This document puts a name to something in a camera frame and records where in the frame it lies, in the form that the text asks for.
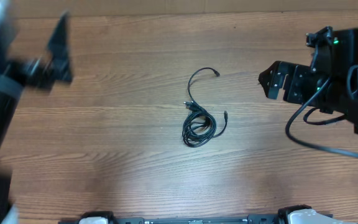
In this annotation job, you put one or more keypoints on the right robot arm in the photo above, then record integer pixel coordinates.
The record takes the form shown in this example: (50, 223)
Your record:
(328, 84)

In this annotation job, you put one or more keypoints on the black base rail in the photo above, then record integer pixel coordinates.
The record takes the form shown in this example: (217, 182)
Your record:
(297, 214)

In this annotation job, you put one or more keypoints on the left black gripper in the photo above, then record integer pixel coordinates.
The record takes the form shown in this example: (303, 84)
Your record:
(56, 68)

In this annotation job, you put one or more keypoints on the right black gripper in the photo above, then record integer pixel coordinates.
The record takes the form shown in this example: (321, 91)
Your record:
(296, 79)

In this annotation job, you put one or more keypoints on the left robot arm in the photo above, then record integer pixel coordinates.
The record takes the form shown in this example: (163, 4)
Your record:
(10, 94)

